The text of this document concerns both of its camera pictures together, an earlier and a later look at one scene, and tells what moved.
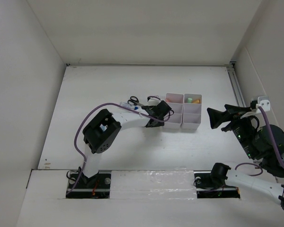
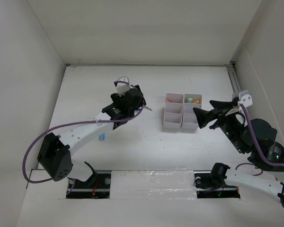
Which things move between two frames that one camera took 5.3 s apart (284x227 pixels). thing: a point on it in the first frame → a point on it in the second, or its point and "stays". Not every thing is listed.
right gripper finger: x=216 y=116 → x=224 y=105
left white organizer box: x=175 y=100 stays
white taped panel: x=152 y=184 stays
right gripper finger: x=217 y=118 → x=205 y=117
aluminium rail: x=231 y=72 stays
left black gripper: x=160 y=124 → x=116 y=98
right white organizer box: x=191 y=114 stays
